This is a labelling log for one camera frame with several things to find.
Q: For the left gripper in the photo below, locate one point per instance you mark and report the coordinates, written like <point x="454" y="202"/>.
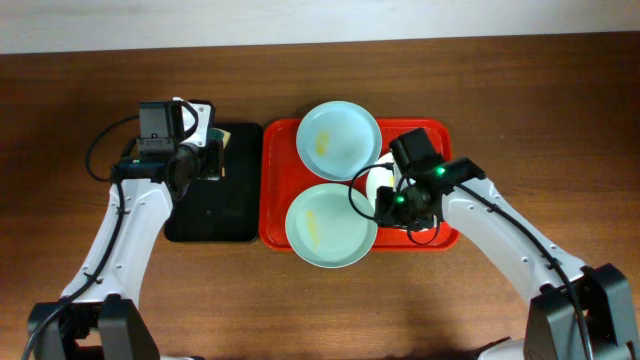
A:
<point x="214" y="157"/>

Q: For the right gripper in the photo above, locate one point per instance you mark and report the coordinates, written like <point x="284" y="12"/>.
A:
<point x="384" y="213"/>

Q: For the green and yellow sponge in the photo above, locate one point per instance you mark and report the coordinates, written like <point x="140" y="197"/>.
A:
<point x="220" y="139"/>

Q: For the light green plate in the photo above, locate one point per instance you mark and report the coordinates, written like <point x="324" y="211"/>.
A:
<point x="329" y="226"/>

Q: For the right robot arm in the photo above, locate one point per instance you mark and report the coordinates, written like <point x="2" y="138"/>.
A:
<point x="575" y="311"/>

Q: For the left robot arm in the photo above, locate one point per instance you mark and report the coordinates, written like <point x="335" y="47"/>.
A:
<point x="97" y="315"/>

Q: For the black plastic tray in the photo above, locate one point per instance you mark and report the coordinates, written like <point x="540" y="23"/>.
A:
<point x="226" y="210"/>

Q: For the white plate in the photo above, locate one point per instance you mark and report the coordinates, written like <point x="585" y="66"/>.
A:
<point x="382" y="177"/>

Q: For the light blue plate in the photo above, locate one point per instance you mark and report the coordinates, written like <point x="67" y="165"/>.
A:
<point x="336" y="139"/>

